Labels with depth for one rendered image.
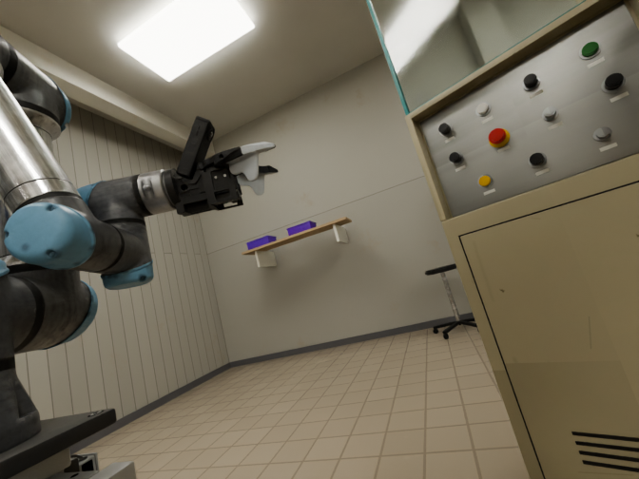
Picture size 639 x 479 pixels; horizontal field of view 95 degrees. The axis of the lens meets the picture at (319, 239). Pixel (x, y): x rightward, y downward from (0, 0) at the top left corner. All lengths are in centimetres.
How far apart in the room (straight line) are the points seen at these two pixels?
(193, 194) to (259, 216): 407
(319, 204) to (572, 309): 360
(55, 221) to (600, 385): 108
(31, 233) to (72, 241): 4
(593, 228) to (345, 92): 405
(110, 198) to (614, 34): 112
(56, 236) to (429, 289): 372
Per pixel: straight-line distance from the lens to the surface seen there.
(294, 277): 430
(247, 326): 479
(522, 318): 97
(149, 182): 59
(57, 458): 53
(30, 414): 55
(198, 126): 60
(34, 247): 46
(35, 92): 79
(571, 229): 93
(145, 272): 57
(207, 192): 55
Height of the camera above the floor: 80
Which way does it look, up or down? 9 degrees up
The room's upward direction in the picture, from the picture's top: 15 degrees counter-clockwise
